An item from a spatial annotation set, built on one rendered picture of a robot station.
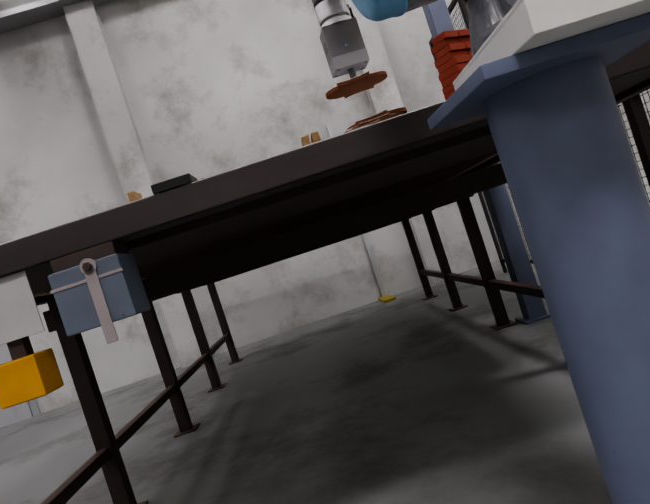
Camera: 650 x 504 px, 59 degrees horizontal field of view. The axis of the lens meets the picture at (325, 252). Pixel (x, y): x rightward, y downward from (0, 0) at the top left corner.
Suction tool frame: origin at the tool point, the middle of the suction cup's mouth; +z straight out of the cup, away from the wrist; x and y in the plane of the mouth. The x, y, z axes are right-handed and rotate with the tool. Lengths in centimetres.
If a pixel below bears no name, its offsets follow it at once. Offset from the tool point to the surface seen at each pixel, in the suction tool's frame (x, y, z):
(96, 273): 24, 63, 25
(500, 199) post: -164, -95, 38
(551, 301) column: 53, -5, 51
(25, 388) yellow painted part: 22, 82, 41
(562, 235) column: 58, -7, 42
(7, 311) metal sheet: 19, 82, 26
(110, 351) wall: -494, 223, 66
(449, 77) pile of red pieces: -67, -49, -11
